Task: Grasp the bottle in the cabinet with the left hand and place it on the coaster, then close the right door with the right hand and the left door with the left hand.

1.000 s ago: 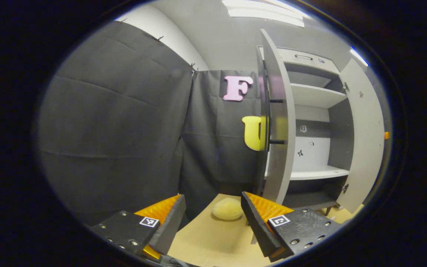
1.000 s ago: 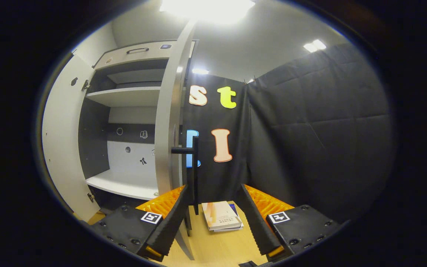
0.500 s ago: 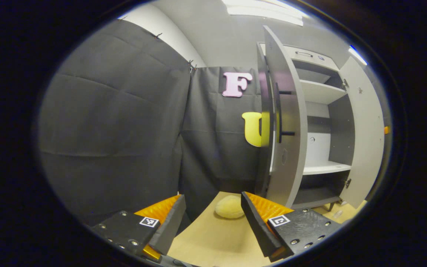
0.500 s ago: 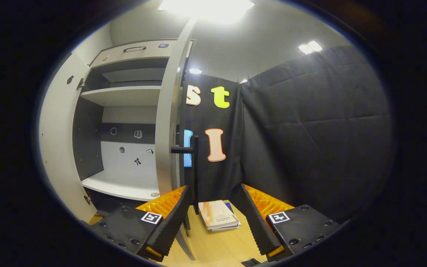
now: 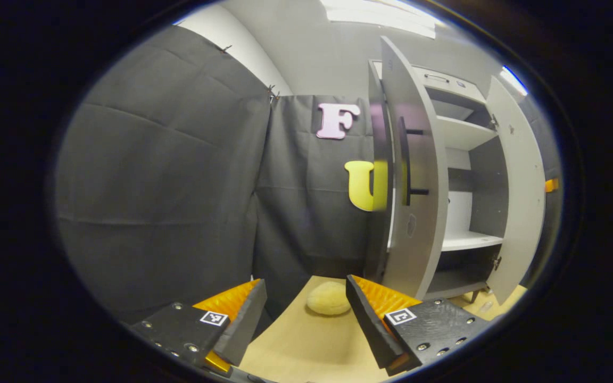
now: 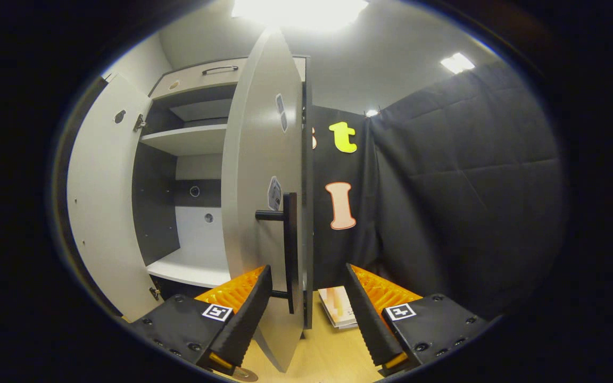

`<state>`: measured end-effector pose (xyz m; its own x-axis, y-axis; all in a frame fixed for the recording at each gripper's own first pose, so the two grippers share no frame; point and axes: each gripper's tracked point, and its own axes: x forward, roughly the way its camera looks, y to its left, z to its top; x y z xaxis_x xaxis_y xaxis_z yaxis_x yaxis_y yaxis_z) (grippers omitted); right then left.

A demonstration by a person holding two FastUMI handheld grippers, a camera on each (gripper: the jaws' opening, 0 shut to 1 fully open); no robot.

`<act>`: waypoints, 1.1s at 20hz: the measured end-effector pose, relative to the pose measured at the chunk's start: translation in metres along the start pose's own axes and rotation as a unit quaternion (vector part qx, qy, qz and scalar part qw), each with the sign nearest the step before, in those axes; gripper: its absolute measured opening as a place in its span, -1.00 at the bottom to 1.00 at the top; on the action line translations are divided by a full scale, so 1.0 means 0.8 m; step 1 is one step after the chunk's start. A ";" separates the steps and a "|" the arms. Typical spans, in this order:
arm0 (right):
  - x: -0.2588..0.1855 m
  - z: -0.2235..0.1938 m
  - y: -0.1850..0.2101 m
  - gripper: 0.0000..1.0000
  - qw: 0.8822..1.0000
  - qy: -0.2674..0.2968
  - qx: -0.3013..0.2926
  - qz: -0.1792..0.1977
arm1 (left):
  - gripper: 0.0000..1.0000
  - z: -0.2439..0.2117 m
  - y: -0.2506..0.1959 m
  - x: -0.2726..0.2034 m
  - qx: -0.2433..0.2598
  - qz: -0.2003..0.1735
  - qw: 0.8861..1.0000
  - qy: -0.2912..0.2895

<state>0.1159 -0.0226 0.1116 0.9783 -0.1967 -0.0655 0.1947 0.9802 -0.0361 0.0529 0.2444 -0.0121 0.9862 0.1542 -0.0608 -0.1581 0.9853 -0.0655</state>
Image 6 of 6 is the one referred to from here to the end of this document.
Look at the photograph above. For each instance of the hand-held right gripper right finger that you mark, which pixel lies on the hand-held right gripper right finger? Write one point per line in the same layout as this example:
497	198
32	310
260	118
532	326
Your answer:
370	324

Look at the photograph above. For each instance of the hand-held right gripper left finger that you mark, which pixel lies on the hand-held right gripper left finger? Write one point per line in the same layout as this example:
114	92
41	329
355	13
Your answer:
245	324

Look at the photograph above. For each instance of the round coaster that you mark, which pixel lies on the round coaster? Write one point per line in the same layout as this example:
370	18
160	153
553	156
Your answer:
245	375

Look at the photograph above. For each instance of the white cabinet door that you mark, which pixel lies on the white cabinet door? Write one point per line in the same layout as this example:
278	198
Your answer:
104	202
253	159

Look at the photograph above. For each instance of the white and grey cabinet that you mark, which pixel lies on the white and grey cabinet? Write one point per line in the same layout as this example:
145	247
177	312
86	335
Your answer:
189	139

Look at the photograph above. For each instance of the white cabinet drawer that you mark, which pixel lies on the white cabinet drawer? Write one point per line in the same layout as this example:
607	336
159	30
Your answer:
195	74

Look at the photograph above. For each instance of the white paperback book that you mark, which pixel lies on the white paperback book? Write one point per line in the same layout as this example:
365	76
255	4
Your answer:
338	308

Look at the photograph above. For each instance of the black backdrop cloth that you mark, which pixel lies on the black backdrop cloth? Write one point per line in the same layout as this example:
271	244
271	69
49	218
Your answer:
445	186

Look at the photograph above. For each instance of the ceiling light behind cloth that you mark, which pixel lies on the ceiling light behind cloth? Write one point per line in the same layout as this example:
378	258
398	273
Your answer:
372	113

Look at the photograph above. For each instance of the small ceiling light panel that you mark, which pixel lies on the small ceiling light panel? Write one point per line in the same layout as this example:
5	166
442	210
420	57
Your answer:
457	63

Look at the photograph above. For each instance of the large ceiling light panel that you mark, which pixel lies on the large ceiling light panel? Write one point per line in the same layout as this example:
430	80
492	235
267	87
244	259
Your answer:
301	13

